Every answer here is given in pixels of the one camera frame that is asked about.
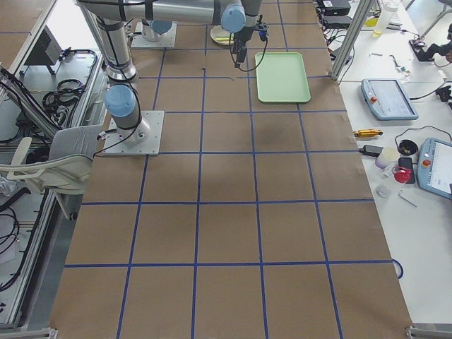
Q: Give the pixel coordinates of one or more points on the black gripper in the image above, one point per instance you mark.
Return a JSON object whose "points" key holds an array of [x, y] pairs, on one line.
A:
{"points": [[245, 34]]}

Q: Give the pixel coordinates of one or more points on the white round plate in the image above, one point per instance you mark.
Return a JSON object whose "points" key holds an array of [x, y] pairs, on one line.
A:
{"points": [[218, 31]]}

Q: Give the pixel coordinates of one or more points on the light green tray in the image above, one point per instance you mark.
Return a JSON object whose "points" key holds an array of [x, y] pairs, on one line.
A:
{"points": [[281, 78]]}

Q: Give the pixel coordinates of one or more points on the teach pendant near tray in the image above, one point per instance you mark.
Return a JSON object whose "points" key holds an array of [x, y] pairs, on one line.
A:
{"points": [[387, 99]]}

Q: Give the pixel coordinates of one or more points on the black power adapter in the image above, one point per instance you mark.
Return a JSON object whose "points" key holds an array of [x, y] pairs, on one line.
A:
{"points": [[371, 150]]}

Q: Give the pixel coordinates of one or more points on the white lavender cup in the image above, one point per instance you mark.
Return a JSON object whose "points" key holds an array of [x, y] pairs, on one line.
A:
{"points": [[387, 157]]}

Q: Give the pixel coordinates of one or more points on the black round dish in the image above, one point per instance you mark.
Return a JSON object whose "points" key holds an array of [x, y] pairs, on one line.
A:
{"points": [[407, 147]]}

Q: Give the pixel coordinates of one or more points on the grey electronics box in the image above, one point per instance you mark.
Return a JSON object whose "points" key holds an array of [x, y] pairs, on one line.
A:
{"points": [[46, 52]]}

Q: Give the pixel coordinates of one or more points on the red round object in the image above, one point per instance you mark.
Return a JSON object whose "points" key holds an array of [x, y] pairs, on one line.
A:
{"points": [[401, 174]]}

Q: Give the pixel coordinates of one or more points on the white chair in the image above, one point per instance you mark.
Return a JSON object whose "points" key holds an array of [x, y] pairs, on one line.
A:
{"points": [[68, 168]]}

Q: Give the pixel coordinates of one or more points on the metal hex key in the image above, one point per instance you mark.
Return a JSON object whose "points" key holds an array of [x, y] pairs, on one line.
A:
{"points": [[406, 199]]}

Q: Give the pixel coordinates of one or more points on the teach pendant with red button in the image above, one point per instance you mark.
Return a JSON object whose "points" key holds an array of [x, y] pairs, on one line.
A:
{"points": [[434, 167]]}

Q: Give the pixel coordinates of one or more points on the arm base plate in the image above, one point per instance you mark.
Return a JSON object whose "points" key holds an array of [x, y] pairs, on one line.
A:
{"points": [[166, 41], [145, 140]]}

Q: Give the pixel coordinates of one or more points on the aluminium frame post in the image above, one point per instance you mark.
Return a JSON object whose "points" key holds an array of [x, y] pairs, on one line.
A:
{"points": [[355, 27]]}

